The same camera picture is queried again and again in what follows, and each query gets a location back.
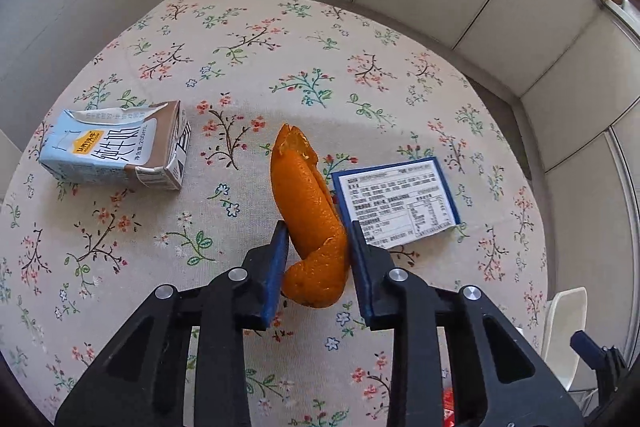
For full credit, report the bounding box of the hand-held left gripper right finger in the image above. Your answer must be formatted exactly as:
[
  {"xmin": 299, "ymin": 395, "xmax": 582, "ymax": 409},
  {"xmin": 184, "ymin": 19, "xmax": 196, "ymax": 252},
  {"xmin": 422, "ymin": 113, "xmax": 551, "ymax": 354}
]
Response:
[{"xmin": 346, "ymin": 221, "xmax": 585, "ymax": 427}]

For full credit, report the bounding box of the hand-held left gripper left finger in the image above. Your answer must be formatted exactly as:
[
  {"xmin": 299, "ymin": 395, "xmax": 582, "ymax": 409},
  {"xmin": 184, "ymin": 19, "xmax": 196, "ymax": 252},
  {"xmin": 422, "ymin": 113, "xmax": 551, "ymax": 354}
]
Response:
[{"xmin": 54, "ymin": 221, "xmax": 291, "ymax": 427}]

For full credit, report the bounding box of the floral tablecloth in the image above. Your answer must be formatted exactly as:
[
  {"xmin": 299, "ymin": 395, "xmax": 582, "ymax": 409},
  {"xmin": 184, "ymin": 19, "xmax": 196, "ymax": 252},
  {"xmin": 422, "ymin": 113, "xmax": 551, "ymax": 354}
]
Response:
[{"xmin": 0, "ymin": 0, "xmax": 551, "ymax": 427}]

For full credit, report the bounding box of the red printed packet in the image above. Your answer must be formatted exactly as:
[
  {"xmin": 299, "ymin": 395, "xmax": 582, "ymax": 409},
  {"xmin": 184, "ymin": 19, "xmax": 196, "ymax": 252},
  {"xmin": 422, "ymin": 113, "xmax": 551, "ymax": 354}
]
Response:
[{"xmin": 442, "ymin": 387, "xmax": 457, "ymax": 427}]

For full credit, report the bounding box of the white chair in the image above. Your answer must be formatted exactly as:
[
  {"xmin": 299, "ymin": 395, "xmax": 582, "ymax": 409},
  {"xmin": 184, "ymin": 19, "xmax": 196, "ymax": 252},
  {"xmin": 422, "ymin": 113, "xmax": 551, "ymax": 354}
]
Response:
[{"xmin": 542, "ymin": 287, "xmax": 601, "ymax": 394}]

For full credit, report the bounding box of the orange peel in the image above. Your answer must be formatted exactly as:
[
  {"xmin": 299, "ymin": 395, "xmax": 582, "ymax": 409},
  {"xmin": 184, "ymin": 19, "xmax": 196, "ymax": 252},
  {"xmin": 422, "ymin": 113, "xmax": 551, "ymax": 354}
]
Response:
[{"xmin": 270, "ymin": 123, "xmax": 351, "ymax": 309}]

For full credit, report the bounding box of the blue white labelled box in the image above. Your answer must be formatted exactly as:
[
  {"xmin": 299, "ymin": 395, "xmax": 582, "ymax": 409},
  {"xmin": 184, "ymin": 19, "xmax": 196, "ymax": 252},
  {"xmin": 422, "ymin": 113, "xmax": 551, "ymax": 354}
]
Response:
[{"xmin": 331, "ymin": 157, "xmax": 462, "ymax": 251}]

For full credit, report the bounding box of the light blue milk carton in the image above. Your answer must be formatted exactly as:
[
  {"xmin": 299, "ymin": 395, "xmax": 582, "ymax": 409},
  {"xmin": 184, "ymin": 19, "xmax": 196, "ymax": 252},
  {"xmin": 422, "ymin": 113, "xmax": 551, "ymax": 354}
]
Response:
[{"xmin": 39, "ymin": 100, "xmax": 191, "ymax": 192}]

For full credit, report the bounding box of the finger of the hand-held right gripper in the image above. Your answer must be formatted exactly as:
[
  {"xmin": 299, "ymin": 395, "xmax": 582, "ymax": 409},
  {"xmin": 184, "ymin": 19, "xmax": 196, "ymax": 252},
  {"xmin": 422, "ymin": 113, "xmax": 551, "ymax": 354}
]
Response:
[{"xmin": 570, "ymin": 330, "xmax": 629, "ymax": 410}]

